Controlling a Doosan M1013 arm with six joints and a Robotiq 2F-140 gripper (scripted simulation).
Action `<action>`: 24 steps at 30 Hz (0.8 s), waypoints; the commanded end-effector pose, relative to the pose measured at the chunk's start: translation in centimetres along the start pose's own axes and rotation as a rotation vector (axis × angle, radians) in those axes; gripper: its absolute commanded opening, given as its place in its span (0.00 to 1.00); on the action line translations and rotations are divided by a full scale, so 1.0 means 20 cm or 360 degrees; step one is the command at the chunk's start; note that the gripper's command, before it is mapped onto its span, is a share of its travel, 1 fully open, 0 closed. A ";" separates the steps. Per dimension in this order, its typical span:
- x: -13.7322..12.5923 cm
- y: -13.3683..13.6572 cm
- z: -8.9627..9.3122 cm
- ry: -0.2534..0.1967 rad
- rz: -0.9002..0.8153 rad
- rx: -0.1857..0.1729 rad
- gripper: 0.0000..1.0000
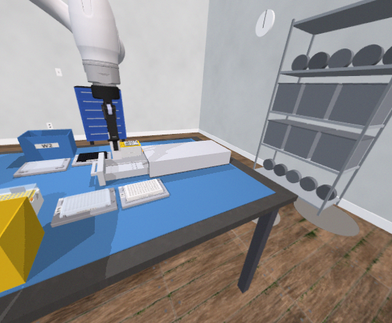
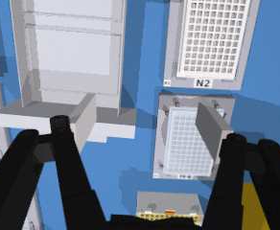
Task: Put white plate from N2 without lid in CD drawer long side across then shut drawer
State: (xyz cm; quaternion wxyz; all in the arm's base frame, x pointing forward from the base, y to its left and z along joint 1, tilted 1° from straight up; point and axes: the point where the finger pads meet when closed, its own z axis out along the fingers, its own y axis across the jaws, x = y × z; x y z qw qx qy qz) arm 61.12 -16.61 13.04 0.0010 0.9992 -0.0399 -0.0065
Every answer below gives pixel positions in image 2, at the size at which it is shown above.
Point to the blue bench mat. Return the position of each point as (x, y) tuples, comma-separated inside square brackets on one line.
[(121, 167)]

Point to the yellow open-top bin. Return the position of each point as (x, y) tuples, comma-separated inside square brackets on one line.
[(254, 218)]

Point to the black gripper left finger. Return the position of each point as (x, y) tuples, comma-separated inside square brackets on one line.
[(19, 177)]

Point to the white multi-well plate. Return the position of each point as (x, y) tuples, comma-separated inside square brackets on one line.
[(178, 127), (212, 27)]

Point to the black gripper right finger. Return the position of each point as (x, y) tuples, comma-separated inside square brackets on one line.
[(225, 210)]

